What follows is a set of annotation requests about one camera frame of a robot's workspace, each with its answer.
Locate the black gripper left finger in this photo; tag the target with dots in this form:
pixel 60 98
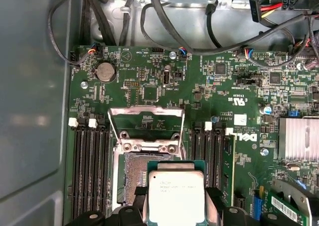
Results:
pixel 124 217

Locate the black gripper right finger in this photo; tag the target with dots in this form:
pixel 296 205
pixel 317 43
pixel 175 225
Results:
pixel 231 217

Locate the silver CPU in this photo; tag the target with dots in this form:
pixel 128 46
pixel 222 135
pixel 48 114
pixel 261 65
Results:
pixel 175 198

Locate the metal locking lever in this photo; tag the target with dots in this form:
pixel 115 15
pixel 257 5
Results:
pixel 182 130

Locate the black expansion slot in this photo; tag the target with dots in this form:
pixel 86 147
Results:
pixel 239 201

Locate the blue expansion slot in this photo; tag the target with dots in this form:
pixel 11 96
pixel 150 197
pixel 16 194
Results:
pixel 256 206

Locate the CPU socket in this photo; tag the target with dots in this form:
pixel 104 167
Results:
pixel 135 171

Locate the green RAM stick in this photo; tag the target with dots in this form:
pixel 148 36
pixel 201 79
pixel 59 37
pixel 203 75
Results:
pixel 228 166

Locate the black graphics card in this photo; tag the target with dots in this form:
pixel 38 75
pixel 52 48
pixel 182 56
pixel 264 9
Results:
pixel 284 208

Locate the silver motherboard screw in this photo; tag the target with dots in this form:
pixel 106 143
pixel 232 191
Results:
pixel 84 84
pixel 172 54
pixel 264 151

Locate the silver chipset heatsink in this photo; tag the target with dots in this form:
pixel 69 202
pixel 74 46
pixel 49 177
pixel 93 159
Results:
pixel 299 139

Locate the green motherboard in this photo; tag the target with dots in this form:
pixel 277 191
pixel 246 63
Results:
pixel 224 106

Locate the silver internal USB port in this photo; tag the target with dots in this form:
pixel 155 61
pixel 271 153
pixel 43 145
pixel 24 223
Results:
pixel 167 78

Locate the silver coin battery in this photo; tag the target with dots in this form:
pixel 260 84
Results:
pixel 106 72

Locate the black PC case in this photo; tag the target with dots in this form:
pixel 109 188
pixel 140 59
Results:
pixel 32 86

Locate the black power plug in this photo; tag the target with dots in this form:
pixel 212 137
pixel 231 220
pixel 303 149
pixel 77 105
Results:
pixel 256 7

